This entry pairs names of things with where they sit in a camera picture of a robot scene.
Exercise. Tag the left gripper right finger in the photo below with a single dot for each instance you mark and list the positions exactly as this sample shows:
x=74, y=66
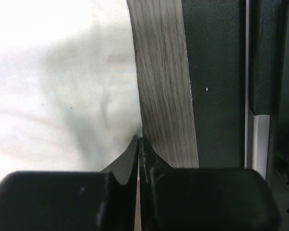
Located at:
x=203, y=199

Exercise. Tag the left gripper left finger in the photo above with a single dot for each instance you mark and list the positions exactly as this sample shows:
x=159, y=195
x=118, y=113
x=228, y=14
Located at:
x=72, y=201

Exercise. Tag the white t-shirt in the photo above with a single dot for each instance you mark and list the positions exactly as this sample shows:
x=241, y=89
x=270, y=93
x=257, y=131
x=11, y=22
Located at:
x=68, y=87

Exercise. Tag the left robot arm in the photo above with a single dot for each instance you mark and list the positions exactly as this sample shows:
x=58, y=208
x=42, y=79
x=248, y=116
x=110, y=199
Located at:
x=150, y=115

